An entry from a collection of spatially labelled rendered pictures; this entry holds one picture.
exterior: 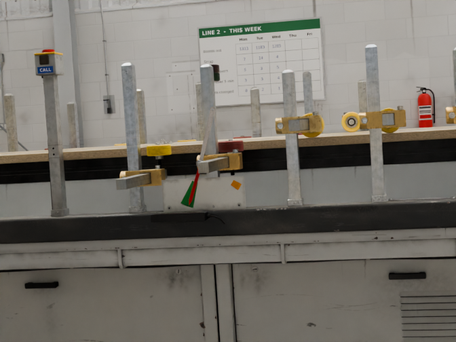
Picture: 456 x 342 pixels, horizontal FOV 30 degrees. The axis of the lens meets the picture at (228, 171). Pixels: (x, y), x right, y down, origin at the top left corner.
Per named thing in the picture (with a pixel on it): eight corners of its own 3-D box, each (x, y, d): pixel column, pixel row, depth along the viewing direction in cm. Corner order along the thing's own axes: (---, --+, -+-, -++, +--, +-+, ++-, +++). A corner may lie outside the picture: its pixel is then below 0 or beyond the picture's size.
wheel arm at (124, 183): (127, 192, 241) (126, 177, 240) (115, 193, 241) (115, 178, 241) (167, 180, 283) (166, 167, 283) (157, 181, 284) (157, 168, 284)
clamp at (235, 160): (239, 169, 259) (239, 153, 258) (197, 172, 261) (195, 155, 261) (243, 168, 264) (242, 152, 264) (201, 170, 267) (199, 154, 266)
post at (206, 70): (220, 220, 262) (210, 63, 259) (209, 220, 262) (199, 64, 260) (222, 218, 265) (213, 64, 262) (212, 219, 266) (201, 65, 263)
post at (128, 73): (142, 216, 266) (131, 62, 264) (131, 216, 267) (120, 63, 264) (144, 214, 270) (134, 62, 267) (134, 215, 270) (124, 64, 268)
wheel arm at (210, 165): (210, 176, 232) (208, 160, 231) (197, 176, 232) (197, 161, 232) (238, 166, 274) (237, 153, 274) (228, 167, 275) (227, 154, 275)
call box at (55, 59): (56, 76, 267) (54, 51, 266) (35, 77, 268) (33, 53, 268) (64, 77, 274) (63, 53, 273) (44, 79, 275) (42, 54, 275)
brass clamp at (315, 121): (320, 131, 253) (319, 115, 252) (275, 134, 255) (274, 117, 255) (321, 131, 259) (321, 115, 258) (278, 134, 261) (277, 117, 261)
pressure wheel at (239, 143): (242, 175, 268) (240, 138, 268) (218, 176, 270) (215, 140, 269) (247, 174, 276) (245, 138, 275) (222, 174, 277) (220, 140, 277)
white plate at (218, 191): (245, 208, 259) (243, 176, 258) (163, 212, 264) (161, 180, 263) (245, 208, 259) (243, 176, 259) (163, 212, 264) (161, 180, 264)
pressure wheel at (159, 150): (177, 177, 281) (175, 142, 280) (157, 179, 276) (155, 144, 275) (164, 176, 287) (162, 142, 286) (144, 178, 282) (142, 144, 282)
